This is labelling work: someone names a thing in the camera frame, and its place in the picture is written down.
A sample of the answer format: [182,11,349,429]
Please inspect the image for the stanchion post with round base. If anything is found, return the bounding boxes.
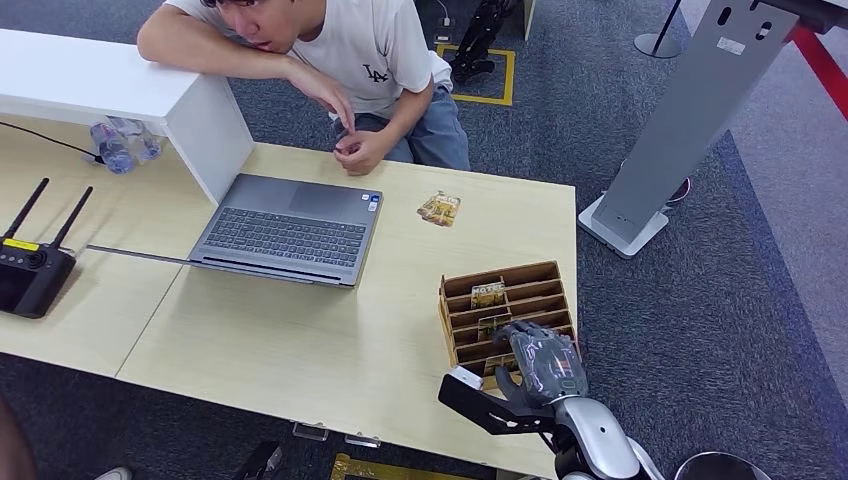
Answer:
[633,0,684,60]

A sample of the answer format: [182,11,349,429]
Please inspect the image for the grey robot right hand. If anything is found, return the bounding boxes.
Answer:
[493,321,590,409]

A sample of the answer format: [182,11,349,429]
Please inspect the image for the white charger cable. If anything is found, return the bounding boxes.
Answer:
[433,0,456,45]

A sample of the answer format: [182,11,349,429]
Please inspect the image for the bystander's limb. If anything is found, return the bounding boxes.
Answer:
[0,397,38,480]

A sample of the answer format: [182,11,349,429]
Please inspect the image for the wooden slotted card holder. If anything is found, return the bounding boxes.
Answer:
[437,260,583,392]

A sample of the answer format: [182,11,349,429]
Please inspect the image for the grey kiosk stand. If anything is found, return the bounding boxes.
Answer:
[577,0,848,260]

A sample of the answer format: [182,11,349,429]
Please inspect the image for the person's left hand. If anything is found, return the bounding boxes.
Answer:
[333,129,393,178]

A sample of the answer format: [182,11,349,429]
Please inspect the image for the grey open laptop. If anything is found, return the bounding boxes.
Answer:
[86,173,385,289]

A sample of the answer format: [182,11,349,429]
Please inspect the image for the person's right hand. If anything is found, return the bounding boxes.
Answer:
[284,58,358,134]

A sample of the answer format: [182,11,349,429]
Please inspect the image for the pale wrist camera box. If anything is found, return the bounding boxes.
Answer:
[449,366,485,391]

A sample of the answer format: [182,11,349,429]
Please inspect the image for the thin black cable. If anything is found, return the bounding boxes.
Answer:
[0,121,105,164]

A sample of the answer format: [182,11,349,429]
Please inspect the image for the round dark grey disc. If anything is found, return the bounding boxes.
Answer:
[674,451,774,480]

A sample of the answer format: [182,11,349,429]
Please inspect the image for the black remote controller with antennas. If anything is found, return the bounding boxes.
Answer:
[0,177,95,320]

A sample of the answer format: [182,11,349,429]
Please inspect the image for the black object under desk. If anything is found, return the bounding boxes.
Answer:
[231,441,284,480]

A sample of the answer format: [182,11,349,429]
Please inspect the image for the black standing robot legs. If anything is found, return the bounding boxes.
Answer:
[449,0,522,85]

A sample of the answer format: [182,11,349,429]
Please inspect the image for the clear plastic water bottle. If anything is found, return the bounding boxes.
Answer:
[89,121,138,176]
[109,116,163,162]

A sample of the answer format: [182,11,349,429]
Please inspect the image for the yellow printed hotel card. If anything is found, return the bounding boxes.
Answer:
[416,190,462,229]
[477,313,513,343]
[482,354,522,391]
[470,281,507,311]

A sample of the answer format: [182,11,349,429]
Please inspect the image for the white desk riser shelf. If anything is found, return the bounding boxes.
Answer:
[0,27,256,207]

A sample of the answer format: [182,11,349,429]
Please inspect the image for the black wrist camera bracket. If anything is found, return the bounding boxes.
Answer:
[437,374,559,437]

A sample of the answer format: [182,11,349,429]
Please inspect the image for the person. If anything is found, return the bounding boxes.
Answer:
[135,0,472,172]

